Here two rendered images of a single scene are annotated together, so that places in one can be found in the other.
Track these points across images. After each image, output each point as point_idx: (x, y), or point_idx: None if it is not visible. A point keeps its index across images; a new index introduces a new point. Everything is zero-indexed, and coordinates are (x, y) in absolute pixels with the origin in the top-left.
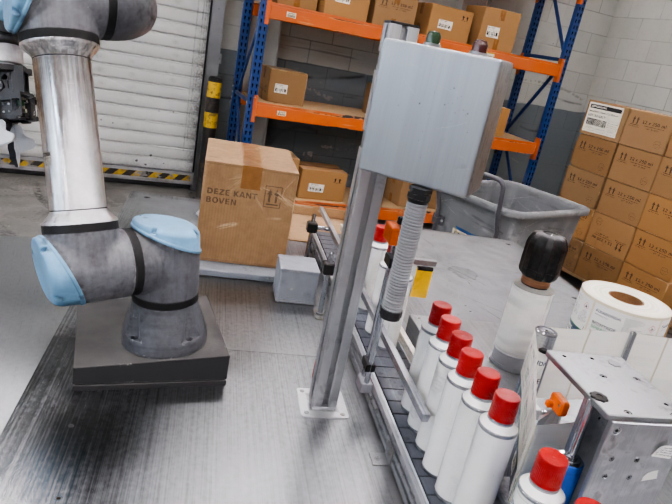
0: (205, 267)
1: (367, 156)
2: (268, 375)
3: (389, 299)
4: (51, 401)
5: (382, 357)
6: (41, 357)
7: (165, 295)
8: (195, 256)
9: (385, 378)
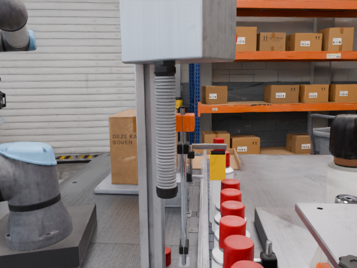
0: (116, 188)
1: (125, 49)
2: (120, 262)
3: (159, 176)
4: None
5: None
6: None
7: (22, 199)
8: (44, 167)
9: (210, 260)
